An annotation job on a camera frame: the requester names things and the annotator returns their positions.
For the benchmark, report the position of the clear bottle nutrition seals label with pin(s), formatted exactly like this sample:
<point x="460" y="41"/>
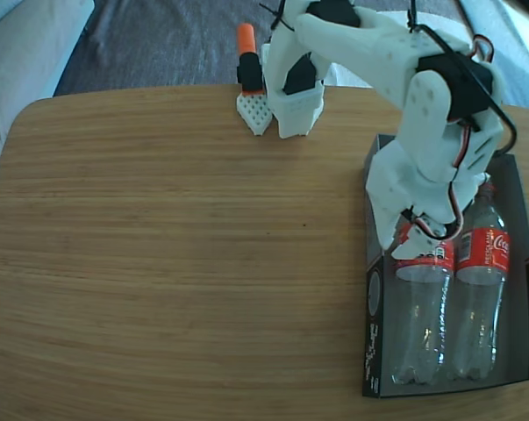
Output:
<point x="422" y="307"/>

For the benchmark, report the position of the clear bottle Coca-Cola script label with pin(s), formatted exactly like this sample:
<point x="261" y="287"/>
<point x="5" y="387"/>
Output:
<point x="483" y="254"/>

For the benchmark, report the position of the grey cardboard box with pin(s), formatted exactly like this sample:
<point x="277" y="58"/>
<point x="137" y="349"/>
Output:
<point x="516" y="197"/>

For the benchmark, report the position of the white cloth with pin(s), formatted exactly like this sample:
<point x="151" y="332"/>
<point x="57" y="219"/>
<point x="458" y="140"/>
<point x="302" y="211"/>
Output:
<point x="345" y="79"/>

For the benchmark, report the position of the blue-grey fabric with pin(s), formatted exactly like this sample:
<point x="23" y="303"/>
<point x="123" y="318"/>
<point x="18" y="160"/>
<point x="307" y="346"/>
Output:
<point x="523" y="66"/>

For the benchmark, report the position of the orange and black clamp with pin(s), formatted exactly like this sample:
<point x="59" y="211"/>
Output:
<point x="246" y="37"/>

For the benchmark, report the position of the dark grey rug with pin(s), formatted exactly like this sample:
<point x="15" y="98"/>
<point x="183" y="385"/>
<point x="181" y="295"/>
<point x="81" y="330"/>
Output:
<point x="159" y="44"/>

